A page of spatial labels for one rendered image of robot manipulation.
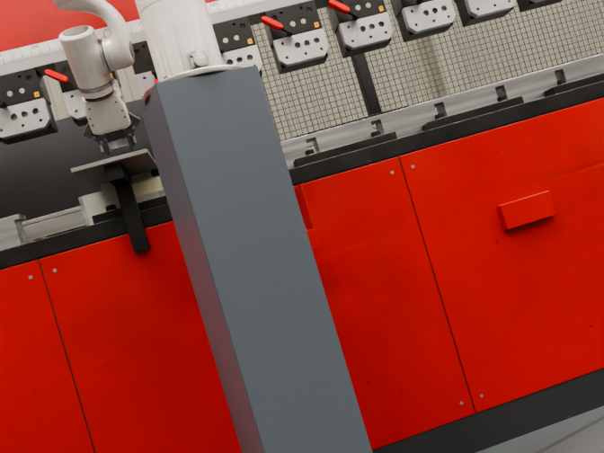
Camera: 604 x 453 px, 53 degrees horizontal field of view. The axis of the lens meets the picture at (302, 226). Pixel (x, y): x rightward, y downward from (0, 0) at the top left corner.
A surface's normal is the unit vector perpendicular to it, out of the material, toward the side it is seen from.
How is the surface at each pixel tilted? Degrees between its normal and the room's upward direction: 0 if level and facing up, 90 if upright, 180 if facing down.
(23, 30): 90
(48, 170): 90
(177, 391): 90
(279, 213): 90
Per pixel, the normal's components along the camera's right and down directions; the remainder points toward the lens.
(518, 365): 0.13, -0.05
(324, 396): 0.36, -0.12
